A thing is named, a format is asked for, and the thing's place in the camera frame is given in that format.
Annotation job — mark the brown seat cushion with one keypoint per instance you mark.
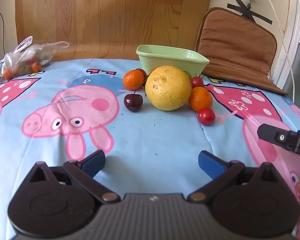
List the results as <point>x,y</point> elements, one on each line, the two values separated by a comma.
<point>236,45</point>

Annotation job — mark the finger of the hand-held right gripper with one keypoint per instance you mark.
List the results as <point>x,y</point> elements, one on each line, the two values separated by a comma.
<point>272,135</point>

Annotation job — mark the orange mandarin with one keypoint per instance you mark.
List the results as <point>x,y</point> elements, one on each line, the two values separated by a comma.
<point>201,99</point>
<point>133,80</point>

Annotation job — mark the dark red cherry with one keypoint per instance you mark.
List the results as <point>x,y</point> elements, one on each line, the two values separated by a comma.
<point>142,72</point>
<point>133,102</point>

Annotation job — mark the clear plastic bag of tomatoes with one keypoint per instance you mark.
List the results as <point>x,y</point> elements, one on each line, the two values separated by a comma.
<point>17,60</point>

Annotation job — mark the printed cartoon blanket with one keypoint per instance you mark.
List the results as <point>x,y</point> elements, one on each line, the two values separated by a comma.
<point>152,135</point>

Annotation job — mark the black tape cross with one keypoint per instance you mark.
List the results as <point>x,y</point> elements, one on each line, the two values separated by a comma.
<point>250,11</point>

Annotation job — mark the white window frame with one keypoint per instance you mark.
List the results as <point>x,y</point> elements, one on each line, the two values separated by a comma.
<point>296,17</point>

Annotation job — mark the red cherry tomato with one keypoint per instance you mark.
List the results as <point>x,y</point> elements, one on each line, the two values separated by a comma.
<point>206,116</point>
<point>197,82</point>

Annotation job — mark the wood pattern vinyl sheet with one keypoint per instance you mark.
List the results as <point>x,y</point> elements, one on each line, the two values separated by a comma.
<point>110,15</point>

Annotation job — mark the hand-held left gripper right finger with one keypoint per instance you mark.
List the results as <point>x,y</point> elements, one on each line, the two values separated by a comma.
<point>211,165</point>

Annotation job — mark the light green plastic basin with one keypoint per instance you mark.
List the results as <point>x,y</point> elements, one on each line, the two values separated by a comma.
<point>170,56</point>

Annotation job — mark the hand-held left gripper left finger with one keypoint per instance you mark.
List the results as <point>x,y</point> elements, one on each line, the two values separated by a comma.
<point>92,163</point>

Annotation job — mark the large yellow grapefruit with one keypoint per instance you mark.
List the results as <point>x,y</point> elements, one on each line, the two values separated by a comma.
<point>168,88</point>

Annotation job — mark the green cherry tomato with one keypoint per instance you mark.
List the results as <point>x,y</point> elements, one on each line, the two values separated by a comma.
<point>188,75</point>

